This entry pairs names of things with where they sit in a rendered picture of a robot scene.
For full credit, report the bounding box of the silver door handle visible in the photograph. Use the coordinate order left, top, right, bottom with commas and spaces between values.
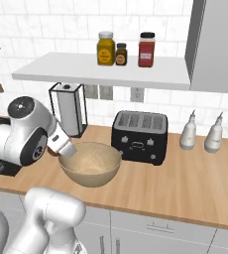
114, 237, 121, 254
99, 235, 106, 254

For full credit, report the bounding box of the grey wall outlet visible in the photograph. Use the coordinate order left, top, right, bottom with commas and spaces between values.
84, 84, 99, 100
99, 84, 114, 101

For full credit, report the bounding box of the white wall shelf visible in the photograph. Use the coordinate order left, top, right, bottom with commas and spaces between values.
11, 52, 191, 91

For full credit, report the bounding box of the small brown jar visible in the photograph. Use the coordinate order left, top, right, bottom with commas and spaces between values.
115, 42, 128, 66

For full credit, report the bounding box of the black wire paper towel holder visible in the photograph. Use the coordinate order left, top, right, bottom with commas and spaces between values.
48, 81, 89, 139

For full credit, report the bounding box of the grey wall cabinet door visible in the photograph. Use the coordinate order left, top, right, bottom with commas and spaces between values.
189, 0, 228, 95

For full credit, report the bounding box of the narrow grey drawer front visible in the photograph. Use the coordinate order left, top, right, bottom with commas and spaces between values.
83, 205, 113, 230

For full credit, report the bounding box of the red jar with black lid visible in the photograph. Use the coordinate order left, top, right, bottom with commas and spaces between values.
138, 31, 157, 68

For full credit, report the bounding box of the grey base cabinet door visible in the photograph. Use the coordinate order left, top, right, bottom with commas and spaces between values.
73, 220, 113, 254
111, 227, 213, 254

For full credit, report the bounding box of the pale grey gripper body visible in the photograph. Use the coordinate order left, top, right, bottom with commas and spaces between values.
57, 139, 78, 159

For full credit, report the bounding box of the grey base cabinet front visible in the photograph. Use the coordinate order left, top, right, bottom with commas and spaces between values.
0, 190, 27, 232

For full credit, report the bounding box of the grey wall cabinet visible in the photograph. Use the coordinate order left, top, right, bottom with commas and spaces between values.
184, 0, 228, 95

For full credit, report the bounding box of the wide grey drawer front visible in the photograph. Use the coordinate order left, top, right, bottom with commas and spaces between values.
110, 209, 218, 246

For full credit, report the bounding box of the silver drawer handle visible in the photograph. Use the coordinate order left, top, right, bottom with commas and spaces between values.
146, 222, 175, 233

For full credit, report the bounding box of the black toaster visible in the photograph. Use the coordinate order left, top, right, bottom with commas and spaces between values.
110, 109, 170, 167

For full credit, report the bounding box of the yellow jar with silver lid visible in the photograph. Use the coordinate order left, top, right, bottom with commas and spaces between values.
96, 31, 116, 66

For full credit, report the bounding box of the tan round basket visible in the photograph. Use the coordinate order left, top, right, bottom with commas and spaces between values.
57, 141, 123, 189

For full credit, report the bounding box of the white squeeze bottle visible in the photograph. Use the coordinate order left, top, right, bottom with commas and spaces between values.
203, 111, 225, 154
179, 109, 198, 152

